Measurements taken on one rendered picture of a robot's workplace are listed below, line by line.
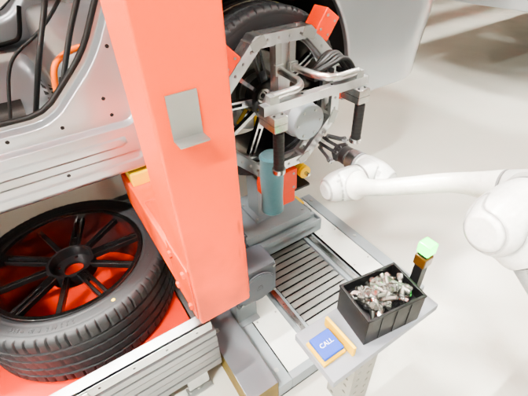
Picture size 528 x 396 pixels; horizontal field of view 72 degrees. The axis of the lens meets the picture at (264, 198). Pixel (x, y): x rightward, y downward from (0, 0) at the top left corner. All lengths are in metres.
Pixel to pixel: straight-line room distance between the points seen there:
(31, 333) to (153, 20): 0.95
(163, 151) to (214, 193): 0.16
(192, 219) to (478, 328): 1.40
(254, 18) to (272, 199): 0.62
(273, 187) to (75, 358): 0.83
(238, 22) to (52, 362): 1.18
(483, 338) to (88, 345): 1.51
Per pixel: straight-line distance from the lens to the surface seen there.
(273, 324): 1.60
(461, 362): 1.76
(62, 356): 1.31
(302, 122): 1.26
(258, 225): 1.77
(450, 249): 2.16
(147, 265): 1.30
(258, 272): 1.36
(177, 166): 0.73
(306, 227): 1.87
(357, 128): 1.35
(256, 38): 1.24
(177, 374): 1.39
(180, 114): 0.68
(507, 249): 0.92
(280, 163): 1.16
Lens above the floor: 1.43
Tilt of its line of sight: 38 degrees down
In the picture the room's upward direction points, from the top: 2 degrees counter-clockwise
